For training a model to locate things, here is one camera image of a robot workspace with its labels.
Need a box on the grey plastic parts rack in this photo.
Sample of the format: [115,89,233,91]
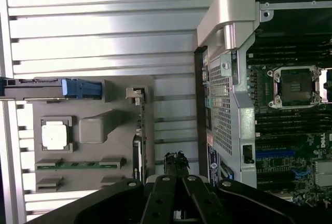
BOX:
[24,76,156,194]

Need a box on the open black PC case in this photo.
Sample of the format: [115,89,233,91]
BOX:
[193,0,332,199]

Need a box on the green RAM stick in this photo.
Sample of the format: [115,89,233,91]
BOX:
[36,162,125,170]

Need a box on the blue expansion slot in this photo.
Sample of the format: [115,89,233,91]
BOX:
[256,150,292,158]

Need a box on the green motherboard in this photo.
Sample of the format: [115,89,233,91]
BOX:
[245,45,332,201]

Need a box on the silver CPU chip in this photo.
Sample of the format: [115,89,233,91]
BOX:
[41,120,68,150]

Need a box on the small silver heatsink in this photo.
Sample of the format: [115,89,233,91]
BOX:
[315,160,332,186]

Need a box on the CPU socket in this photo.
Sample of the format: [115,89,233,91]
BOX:
[267,64,322,110]

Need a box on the hard disk with blue caddy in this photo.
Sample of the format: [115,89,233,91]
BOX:
[0,77,102,101]

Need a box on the metal socket cover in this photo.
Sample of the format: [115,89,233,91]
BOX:
[320,68,332,103]

